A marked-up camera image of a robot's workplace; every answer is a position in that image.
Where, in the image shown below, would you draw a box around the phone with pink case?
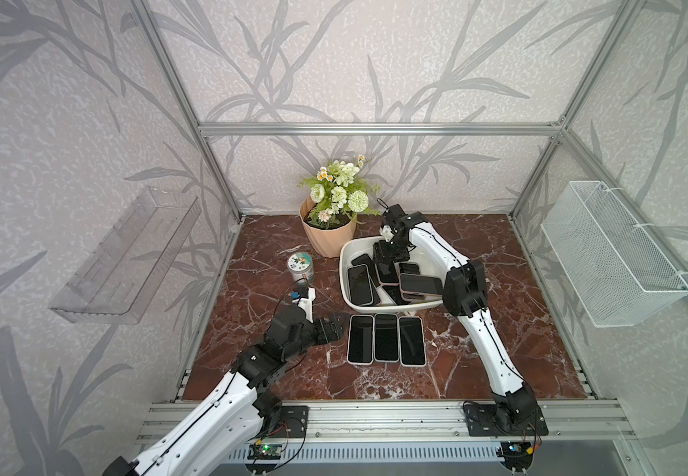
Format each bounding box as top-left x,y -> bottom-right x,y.
347,315 -> 375,365

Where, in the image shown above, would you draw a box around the phone with light blue case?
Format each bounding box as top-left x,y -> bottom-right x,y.
374,313 -> 400,363

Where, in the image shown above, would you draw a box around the phone with cream case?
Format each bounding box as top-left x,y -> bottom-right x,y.
399,317 -> 427,367

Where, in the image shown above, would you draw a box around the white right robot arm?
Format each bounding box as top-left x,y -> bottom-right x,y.
381,204 -> 548,438

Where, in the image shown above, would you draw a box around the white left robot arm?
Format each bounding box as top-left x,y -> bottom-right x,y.
103,299 -> 344,475

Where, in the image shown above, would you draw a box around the phone pink case in box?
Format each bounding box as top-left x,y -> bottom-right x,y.
375,261 -> 400,286

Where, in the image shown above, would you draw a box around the dark phone back of box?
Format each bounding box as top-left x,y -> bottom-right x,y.
352,253 -> 379,283

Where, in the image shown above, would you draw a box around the white plastic storage box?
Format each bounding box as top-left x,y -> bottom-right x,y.
339,236 -> 445,315

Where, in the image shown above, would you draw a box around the phone pink case lying right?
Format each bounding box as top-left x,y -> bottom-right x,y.
400,273 -> 443,297

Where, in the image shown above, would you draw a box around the large phone grey case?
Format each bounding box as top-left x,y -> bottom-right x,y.
347,264 -> 374,307

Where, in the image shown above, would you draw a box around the beige flower pot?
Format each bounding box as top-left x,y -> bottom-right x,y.
300,198 -> 357,258

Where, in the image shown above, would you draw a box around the round tin with cartoon lid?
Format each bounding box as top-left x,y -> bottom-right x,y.
286,252 -> 314,285

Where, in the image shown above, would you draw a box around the white and green artificial flowers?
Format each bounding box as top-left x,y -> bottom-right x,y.
300,155 -> 378,230

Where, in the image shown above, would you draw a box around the left circuit board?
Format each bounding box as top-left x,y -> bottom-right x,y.
246,442 -> 288,463

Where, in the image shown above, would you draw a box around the circuit board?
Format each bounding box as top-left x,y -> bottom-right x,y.
246,442 -> 288,463
497,441 -> 534,461

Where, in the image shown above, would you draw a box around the right circuit board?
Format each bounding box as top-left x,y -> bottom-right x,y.
497,441 -> 534,461

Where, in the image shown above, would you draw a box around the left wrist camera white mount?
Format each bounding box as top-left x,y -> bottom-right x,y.
292,286 -> 316,322

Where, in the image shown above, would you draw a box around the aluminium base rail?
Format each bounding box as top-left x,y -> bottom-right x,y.
140,399 -> 637,465

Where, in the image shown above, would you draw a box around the clear acrylic wall shelf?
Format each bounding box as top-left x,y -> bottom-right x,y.
48,186 -> 201,325

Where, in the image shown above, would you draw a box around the white wire mesh basket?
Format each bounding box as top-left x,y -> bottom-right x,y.
542,180 -> 688,328

